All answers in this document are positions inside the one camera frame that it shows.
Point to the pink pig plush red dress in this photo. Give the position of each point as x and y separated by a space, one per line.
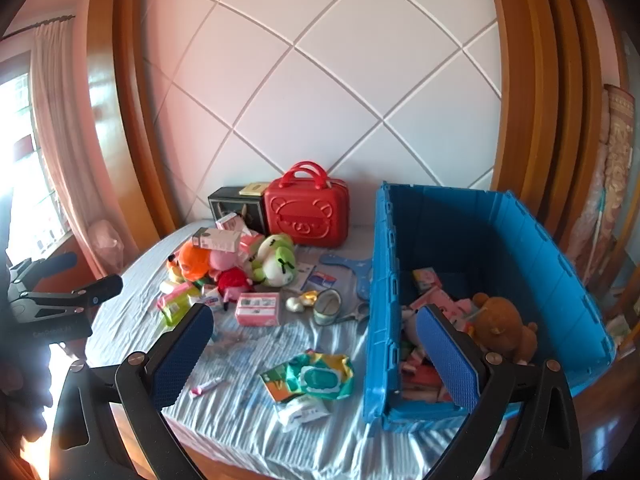
232 280

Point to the long white green-ended box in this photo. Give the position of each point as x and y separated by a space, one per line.
220 241

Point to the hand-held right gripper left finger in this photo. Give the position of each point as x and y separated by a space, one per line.
182 355

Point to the small white red box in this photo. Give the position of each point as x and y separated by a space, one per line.
207 387

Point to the wooden framed padded headboard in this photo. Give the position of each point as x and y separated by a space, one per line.
325 85

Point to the blue boomerang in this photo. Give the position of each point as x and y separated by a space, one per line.
360 275

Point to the clear floss pick box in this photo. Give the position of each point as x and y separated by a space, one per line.
322 280

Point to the white tissue packet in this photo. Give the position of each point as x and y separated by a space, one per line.
300 412

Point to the white blue medicine box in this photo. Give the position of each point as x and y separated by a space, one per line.
305 272

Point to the green wet wipes pack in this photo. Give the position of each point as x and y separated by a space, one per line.
320 377

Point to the orange plush toy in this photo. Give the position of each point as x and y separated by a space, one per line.
194 260

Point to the lime green plastic pack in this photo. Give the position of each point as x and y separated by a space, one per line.
175 307

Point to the pink tissue pack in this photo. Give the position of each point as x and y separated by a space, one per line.
257 310

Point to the brown teddy bear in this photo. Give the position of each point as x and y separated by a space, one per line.
500 325

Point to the pink printed box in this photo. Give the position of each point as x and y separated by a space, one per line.
427 280

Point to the green frog plush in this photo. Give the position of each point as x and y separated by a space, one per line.
275 260

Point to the light blue bed sheet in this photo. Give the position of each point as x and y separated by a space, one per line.
250 350

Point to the pink curtain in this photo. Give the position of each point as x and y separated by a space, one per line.
60 135

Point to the small pink white box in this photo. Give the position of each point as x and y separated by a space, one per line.
227 221

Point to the blue plastic storage container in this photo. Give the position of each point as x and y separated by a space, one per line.
500 240

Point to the black printed box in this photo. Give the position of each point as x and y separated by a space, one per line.
235 210

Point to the yellow plush toy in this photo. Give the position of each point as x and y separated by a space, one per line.
174 267

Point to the red bear-embossed suitcase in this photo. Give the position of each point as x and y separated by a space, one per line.
305 220

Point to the patterned rolled rug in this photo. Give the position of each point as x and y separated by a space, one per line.
615 160

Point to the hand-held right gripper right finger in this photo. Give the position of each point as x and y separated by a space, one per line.
447 360

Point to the orange green packet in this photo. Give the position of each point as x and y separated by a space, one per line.
277 385

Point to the small beige box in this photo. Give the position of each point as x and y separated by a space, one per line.
251 190

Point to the white toothpaste box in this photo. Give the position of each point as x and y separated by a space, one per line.
209 303

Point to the white plush with yellow ribbon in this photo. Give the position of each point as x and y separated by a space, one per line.
294 304

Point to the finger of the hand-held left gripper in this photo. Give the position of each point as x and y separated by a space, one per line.
55 261
102 287

